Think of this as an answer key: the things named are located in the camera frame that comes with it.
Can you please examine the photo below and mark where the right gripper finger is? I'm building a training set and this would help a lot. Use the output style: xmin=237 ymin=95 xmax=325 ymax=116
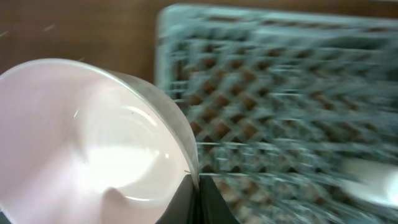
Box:
xmin=157 ymin=174 xmax=239 ymax=224

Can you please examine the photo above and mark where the blue plastic cup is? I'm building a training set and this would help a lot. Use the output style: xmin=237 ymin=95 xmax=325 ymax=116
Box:
xmin=341 ymin=159 xmax=397 ymax=208

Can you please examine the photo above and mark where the grey dishwasher rack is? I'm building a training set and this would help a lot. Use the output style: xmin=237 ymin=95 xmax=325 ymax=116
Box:
xmin=155 ymin=4 xmax=397 ymax=223

